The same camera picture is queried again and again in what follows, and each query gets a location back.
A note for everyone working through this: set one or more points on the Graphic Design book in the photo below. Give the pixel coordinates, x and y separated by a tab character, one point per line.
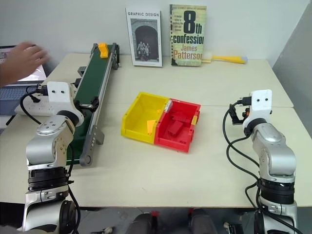
145	39

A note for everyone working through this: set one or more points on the red block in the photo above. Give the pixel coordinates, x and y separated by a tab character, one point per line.
173	128

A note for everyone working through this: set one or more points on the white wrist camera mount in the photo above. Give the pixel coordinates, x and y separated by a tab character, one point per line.
261	102
58	93

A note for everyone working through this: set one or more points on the orange block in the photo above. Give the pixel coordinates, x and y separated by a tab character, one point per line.
151	126

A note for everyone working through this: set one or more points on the yellow block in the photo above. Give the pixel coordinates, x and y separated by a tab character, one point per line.
103	50

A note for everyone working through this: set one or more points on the yellow brush with white sponge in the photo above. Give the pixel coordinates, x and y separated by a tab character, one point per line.
226	58

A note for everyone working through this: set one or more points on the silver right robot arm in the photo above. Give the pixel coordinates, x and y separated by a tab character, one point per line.
274	148

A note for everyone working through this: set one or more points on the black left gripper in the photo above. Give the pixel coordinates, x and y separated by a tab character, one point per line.
77	103

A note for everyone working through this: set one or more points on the red plastic bin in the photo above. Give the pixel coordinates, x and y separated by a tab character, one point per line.
179	131

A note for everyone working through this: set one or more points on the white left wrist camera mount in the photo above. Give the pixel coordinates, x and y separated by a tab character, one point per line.
58	93

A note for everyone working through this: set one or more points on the white power strip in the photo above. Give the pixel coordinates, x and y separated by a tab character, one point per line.
36	107

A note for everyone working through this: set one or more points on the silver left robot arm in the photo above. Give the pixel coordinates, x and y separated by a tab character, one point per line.
44	146

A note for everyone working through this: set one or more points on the person's bare hand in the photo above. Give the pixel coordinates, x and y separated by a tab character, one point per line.
24	61

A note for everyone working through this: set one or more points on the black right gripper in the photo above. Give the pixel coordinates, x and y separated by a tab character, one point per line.
245	108

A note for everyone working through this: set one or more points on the dark rounded shape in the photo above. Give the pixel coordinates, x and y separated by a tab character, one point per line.
203	220
139	223

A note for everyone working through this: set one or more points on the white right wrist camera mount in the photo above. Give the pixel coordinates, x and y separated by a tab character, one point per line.
261	102

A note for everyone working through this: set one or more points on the green conveyor belt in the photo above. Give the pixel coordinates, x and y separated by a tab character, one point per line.
93	78

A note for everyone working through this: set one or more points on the grey laptop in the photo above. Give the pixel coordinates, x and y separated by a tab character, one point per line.
9	95

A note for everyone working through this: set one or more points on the yellow plastic bin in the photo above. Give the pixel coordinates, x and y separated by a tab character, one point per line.
143	114

